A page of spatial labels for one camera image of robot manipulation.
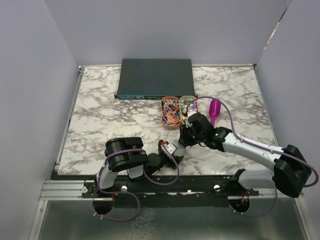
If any purple plastic scoop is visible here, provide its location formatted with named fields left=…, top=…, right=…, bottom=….
left=208, top=99, right=221, bottom=126

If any beige tray of star candies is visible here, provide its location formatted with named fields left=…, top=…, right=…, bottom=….
left=179, top=95, right=199, bottom=125

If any silver jar lid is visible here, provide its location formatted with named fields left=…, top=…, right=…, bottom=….
left=174, top=147, right=186, bottom=157

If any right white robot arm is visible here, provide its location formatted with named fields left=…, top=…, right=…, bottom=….
left=178, top=112, right=312, bottom=198

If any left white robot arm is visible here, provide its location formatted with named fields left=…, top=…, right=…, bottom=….
left=93, top=137, right=185, bottom=198

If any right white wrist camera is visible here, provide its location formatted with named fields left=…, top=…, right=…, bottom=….
left=186, top=108, right=197, bottom=118

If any blue network switch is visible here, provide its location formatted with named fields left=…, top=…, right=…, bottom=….
left=114, top=58, right=196, bottom=100

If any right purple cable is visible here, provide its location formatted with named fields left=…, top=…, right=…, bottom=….
left=184, top=96, right=320, bottom=188

